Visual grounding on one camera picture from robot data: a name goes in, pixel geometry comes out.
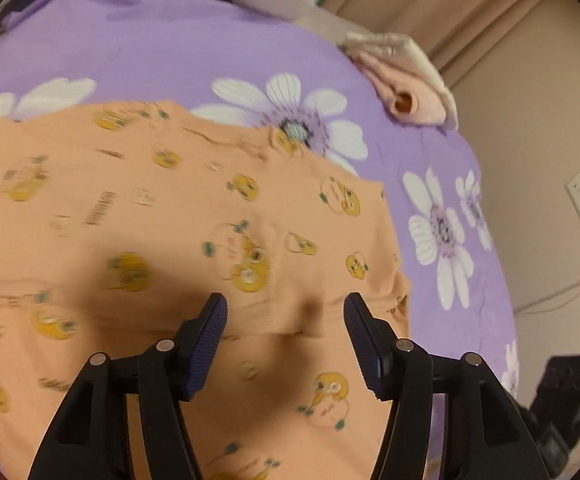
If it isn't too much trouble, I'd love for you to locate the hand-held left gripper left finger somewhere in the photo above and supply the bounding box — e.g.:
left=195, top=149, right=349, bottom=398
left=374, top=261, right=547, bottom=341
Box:
left=27, top=292, right=229, bottom=480

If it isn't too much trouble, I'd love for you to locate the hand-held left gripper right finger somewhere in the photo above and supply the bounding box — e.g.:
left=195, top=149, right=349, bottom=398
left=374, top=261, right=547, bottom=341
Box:
left=344, top=292, right=557, bottom=480

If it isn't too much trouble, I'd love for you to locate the orange cartoon print garment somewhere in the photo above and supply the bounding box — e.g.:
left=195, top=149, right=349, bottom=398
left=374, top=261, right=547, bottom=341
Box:
left=0, top=101, right=412, bottom=480

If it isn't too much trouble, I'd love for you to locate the pink folded cloth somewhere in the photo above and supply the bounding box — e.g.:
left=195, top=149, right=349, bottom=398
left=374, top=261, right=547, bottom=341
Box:
left=344, top=30, right=461, bottom=132

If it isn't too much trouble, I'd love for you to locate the purple floral bedsheet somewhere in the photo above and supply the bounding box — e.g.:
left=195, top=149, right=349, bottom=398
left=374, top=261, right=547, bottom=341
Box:
left=0, top=0, right=522, bottom=480

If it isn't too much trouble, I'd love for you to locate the beige curtain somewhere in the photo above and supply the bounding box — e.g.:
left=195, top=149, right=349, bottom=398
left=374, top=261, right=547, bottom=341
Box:
left=319, top=0, right=568, bottom=88

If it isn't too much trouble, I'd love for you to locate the dark cloth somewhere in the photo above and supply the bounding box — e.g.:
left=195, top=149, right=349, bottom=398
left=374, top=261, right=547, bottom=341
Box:
left=0, top=0, right=46, bottom=31

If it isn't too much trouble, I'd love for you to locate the thin power cable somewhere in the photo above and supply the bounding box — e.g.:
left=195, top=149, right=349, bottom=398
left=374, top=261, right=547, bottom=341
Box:
left=512, top=254, right=580, bottom=317

